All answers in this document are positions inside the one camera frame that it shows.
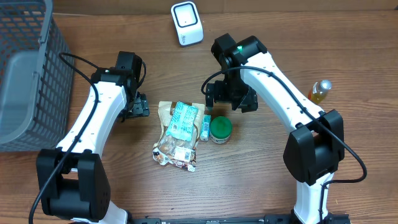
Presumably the white barcode scanner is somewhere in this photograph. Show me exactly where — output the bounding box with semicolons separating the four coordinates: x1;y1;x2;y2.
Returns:
170;1;204;47

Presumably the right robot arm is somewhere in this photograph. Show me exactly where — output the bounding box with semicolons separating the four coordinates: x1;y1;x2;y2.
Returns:
201;34;350;223

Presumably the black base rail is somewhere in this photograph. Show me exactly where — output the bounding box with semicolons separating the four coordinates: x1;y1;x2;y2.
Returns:
125;211;351;224

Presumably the brown white snack packet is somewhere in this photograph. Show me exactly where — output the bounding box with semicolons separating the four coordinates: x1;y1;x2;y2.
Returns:
152;101;205;172

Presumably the yellow juice bottle silver cap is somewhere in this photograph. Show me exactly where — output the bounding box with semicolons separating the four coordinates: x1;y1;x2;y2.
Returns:
308;80;332;105

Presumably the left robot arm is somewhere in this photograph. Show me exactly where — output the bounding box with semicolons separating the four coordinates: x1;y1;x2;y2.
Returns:
28;51;150;223

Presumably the green lid white jar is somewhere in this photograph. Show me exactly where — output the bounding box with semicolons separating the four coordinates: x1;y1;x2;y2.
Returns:
210;116;233;144

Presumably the grey plastic mesh basket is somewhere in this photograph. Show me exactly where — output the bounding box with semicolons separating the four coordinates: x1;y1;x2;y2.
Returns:
1;0;74;152

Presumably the teal white tissue pack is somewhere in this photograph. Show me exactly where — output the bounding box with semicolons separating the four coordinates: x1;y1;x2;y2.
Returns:
200;114;211;141

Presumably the teal white snack packet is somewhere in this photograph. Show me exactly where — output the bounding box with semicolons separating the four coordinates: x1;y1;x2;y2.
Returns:
166;101;198;141

